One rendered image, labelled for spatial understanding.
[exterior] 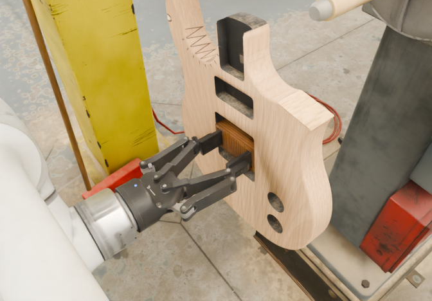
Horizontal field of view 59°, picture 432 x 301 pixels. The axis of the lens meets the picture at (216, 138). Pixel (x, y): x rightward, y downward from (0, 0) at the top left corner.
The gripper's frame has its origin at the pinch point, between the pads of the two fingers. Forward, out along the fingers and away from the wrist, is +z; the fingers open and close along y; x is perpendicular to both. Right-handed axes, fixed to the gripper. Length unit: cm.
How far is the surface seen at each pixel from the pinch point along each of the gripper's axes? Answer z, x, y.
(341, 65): 154, -86, -89
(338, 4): 9.9, 24.3, 10.5
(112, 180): -4, -75, -87
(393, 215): 45, -45, 11
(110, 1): 16, -1, -83
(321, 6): 7.7, 24.5, 9.7
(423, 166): 50, -29, 12
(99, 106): 2, -40, -90
